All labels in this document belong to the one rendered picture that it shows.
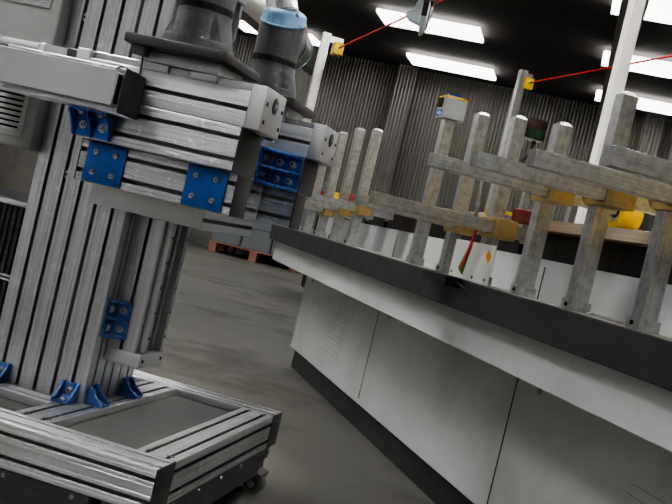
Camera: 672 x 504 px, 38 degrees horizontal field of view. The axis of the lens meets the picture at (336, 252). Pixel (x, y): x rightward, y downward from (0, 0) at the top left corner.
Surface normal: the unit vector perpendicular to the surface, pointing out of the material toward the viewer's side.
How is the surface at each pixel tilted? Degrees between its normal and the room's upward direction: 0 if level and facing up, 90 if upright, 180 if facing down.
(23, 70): 90
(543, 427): 90
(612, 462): 90
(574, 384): 90
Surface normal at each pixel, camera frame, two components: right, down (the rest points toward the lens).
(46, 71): -0.22, -0.03
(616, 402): -0.94, -0.22
